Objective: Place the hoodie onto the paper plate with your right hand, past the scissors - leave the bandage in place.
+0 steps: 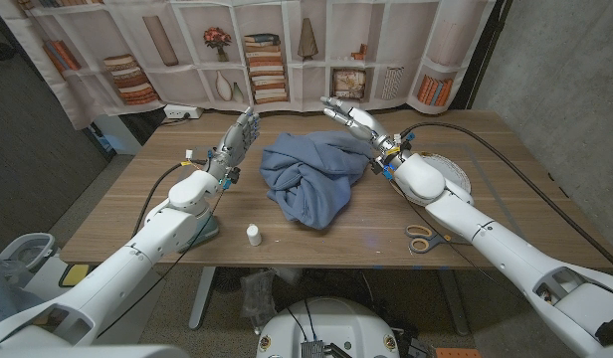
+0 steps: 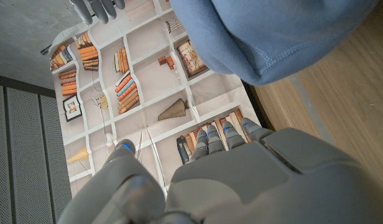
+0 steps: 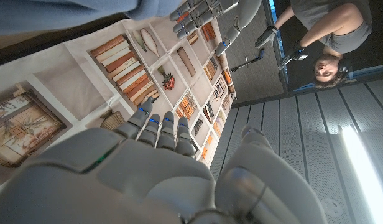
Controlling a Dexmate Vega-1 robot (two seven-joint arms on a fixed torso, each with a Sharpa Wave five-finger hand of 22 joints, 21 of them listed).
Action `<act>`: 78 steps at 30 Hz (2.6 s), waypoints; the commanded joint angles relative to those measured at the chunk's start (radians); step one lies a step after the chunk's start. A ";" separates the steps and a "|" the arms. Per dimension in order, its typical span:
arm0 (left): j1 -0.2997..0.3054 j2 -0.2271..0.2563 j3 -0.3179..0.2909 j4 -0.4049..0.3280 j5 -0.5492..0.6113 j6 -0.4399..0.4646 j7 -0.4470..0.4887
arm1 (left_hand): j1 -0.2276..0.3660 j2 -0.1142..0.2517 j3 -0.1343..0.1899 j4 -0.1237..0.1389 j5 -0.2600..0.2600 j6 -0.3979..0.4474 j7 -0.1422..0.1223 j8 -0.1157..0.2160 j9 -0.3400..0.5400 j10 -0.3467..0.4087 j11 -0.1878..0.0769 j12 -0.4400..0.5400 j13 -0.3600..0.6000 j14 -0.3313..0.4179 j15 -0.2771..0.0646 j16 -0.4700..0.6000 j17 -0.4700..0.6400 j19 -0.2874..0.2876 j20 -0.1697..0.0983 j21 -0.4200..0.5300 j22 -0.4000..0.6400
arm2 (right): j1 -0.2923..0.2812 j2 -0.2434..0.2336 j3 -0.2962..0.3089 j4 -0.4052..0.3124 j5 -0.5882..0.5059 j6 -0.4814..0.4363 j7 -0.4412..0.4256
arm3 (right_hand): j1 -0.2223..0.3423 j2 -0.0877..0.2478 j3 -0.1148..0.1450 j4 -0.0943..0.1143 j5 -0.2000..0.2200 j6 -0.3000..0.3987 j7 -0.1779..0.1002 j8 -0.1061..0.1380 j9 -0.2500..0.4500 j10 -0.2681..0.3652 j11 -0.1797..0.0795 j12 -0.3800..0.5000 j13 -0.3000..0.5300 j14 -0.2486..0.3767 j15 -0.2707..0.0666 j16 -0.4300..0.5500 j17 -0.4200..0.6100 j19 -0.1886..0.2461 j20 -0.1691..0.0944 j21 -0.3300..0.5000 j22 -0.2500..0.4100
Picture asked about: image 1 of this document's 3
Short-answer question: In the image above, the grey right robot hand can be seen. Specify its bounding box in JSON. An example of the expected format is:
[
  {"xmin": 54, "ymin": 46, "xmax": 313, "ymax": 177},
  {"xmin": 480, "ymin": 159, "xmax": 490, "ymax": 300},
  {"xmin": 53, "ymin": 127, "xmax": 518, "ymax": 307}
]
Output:
[{"xmin": 319, "ymin": 95, "xmax": 412, "ymax": 170}]

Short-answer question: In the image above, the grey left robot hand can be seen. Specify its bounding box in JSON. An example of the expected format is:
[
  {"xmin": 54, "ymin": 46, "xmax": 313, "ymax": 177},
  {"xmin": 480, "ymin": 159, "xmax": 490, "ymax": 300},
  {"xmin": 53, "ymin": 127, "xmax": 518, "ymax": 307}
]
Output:
[{"xmin": 206, "ymin": 106, "xmax": 261, "ymax": 181}]

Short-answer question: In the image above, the blue hoodie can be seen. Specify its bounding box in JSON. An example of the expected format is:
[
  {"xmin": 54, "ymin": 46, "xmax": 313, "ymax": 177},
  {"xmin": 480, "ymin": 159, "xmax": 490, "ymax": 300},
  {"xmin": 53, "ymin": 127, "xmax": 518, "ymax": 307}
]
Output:
[{"xmin": 259, "ymin": 130, "xmax": 376, "ymax": 231}]

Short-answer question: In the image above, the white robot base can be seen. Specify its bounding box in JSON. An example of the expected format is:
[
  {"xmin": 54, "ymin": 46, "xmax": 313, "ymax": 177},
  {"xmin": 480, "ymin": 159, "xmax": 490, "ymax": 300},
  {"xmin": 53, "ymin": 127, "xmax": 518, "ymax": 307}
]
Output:
[{"xmin": 255, "ymin": 296, "xmax": 401, "ymax": 358}]

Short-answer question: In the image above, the white paper plate gold rim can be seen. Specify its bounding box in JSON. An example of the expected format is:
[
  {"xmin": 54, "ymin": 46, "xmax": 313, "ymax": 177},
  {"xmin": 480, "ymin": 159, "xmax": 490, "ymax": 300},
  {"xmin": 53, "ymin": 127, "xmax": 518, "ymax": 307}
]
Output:
[{"xmin": 388, "ymin": 151, "xmax": 472, "ymax": 208}]

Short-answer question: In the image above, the white power strip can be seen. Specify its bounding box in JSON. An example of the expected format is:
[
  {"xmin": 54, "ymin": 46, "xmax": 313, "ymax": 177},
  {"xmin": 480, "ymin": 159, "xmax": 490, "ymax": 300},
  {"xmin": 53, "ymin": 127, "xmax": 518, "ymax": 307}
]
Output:
[{"xmin": 163, "ymin": 103, "xmax": 205, "ymax": 120}]

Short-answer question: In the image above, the printed bookshelf backdrop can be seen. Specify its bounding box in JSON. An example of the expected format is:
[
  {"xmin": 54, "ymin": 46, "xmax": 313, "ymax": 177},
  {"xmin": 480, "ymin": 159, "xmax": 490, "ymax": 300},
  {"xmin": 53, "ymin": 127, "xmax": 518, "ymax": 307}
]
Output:
[{"xmin": 2, "ymin": 0, "xmax": 497, "ymax": 131}]

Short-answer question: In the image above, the small white bottle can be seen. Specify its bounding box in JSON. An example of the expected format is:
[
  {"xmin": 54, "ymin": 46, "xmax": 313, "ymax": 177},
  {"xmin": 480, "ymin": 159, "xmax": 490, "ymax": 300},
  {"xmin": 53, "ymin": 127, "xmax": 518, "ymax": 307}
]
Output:
[{"xmin": 246, "ymin": 223, "xmax": 264, "ymax": 248}]

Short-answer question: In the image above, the white cabinet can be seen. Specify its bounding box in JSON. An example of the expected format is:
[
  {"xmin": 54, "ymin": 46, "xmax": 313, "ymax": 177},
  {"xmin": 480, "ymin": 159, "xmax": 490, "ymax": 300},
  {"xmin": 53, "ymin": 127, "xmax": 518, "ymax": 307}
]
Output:
[{"xmin": 92, "ymin": 113, "xmax": 143, "ymax": 156}]

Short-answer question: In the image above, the black backdrop stand pole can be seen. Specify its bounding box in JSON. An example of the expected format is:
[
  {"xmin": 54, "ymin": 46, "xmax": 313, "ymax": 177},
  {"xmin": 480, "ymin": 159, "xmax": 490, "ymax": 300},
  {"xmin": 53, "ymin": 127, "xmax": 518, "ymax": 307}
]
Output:
[{"xmin": 460, "ymin": 0, "xmax": 511, "ymax": 110}]

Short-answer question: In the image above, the clear plastic bag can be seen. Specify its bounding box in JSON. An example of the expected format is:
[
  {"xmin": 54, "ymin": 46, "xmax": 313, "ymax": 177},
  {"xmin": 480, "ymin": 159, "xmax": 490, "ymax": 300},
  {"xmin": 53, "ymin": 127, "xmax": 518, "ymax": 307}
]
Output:
[{"xmin": 239, "ymin": 270, "xmax": 278, "ymax": 319}]

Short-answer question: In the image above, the grey table leg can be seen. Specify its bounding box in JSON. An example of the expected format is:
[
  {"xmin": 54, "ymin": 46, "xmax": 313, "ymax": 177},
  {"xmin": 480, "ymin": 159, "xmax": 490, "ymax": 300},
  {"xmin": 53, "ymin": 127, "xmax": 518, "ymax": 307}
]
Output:
[
  {"xmin": 188, "ymin": 267, "xmax": 217, "ymax": 332},
  {"xmin": 438, "ymin": 268, "xmax": 471, "ymax": 337}
]

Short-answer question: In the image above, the yellow black pad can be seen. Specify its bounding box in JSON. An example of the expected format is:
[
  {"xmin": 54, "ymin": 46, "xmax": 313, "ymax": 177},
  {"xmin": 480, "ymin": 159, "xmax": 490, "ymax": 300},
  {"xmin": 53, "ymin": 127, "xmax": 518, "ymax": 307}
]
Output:
[{"xmin": 59, "ymin": 263, "xmax": 92, "ymax": 288}]

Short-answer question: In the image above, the white grey stool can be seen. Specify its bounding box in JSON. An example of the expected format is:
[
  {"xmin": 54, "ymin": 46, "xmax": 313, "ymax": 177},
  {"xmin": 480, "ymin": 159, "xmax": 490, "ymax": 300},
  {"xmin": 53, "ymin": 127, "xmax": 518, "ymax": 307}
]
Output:
[{"xmin": 0, "ymin": 232, "xmax": 57, "ymax": 274}]

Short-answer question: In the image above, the orange box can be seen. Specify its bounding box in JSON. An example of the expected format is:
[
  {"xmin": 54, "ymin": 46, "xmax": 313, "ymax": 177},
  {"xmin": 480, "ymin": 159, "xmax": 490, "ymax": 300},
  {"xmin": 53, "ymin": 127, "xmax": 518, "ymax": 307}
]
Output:
[{"xmin": 434, "ymin": 347, "xmax": 482, "ymax": 358}]

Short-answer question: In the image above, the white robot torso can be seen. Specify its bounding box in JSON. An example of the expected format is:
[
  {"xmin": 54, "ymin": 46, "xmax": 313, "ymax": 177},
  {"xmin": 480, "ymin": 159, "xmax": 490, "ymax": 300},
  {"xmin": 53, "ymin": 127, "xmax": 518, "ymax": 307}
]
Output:
[{"xmin": 0, "ymin": 345, "xmax": 189, "ymax": 358}]

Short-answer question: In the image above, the person leg in jeans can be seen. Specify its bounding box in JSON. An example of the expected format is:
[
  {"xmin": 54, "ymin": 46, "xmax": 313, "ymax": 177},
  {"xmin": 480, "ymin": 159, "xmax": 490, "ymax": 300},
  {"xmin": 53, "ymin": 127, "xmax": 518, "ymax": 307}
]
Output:
[{"xmin": 0, "ymin": 268, "xmax": 45, "ymax": 330}]

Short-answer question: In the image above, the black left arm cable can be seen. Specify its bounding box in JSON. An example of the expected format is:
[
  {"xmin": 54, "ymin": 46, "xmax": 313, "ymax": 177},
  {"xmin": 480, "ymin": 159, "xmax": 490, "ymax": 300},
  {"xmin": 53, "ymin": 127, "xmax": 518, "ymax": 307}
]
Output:
[{"xmin": 130, "ymin": 159, "xmax": 209, "ymax": 239}]

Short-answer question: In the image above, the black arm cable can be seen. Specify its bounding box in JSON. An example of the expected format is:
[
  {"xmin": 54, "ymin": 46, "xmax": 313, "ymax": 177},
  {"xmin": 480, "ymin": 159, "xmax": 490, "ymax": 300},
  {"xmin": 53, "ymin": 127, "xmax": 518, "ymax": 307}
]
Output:
[
  {"xmin": 399, "ymin": 121, "xmax": 613, "ymax": 277},
  {"xmin": 130, "ymin": 159, "xmax": 209, "ymax": 239}
]

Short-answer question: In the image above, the grey scissors tan handle lining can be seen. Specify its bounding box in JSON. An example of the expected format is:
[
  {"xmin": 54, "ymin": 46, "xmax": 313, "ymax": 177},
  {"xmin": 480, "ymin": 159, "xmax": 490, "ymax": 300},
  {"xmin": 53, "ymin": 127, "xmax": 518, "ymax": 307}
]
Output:
[{"xmin": 404, "ymin": 224, "xmax": 472, "ymax": 255}]

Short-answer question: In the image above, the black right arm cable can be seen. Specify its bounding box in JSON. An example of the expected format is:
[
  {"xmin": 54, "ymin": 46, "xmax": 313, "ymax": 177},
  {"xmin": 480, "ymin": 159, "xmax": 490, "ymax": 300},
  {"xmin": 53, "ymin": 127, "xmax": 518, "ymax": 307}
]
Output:
[{"xmin": 399, "ymin": 121, "xmax": 613, "ymax": 277}]

